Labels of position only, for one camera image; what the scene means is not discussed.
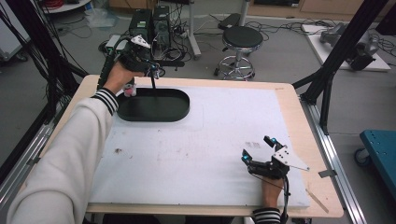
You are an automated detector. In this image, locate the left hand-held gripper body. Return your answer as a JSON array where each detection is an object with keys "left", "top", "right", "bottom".
[{"left": 118, "top": 35, "right": 152, "bottom": 74}]

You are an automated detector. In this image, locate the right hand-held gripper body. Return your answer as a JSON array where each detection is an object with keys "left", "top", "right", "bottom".
[{"left": 247, "top": 145, "right": 311, "bottom": 180}]

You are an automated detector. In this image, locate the small pink white object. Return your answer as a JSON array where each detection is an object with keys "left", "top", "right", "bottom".
[{"left": 121, "top": 77, "right": 138, "bottom": 98}]

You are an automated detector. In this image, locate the black oval tray stand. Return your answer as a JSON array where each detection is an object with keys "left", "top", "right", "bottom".
[{"left": 116, "top": 73, "right": 191, "bottom": 123}]

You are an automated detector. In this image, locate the person's left hand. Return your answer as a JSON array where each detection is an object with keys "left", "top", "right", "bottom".
[{"left": 104, "top": 60, "right": 146, "bottom": 96}]

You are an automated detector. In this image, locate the person's right hand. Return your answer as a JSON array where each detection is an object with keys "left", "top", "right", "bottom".
[{"left": 261, "top": 176, "right": 285, "bottom": 209}]

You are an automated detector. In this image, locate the black computer tower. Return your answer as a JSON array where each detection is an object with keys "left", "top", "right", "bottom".
[
  {"left": 128, "top": 8, "right": 153, "bottom": 43},
  {"left": 151, "top": 5, "right": 172, "bottom": 48}
]

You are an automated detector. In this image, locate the wooden table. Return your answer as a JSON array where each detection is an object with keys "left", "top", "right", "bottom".
[{"left": 18, "top": 74, "right": 345, "bottom": 218}]

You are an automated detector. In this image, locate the white foam mat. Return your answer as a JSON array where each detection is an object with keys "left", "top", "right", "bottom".
[{"left": 88, "top": 85, "right": 312, "bottom": 209}]

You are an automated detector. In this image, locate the grey tape strip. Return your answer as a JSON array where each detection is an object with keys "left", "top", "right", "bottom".
[{"left": 318, "top": 169, "right": 338, "bottom": 179}]

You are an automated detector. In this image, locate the clear plastic bag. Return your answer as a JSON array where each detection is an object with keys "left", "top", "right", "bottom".
[{"left": 85, "top": 7, "right": 120, "bottom": 29}]

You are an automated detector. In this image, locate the thin wooden stick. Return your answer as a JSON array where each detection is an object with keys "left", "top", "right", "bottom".
[{"left": 304, "top": 188, "right": 330, "bottom": 215}]

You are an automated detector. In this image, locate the black round stool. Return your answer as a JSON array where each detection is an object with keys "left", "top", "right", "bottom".
[{"left": 214, "top": 25, "right": 264, "bottom": 81}]

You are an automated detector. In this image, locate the white floor board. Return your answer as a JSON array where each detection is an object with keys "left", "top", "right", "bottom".
[{"left": 301, "top": 22, "right": 391, "bottom": 73}]

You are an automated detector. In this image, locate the blue cart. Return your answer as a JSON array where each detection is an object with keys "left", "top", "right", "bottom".
[{"left": 354, "top": 129, "right": 396, "bottom": 200}]

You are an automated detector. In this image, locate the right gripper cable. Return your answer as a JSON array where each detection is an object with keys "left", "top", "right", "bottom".
[{"left": 280, "top": 175, "right": 291, "bottom": 224}]

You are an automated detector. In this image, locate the aluminium rail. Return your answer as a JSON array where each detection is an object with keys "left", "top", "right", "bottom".
[
  {"left": 300, "top": 96, "right": 368, "bottom": 224},
  {"left": 0, "top": 122, "right": 55, "bottom": 213}
]

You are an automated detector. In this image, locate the black metal frame post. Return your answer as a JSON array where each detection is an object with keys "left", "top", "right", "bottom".
[
  {"left": 292, "top": 0, "right": 390, "bottom": 134},
  {"left": 0, "top": 0, "right": 89, "bottom": 120}
]

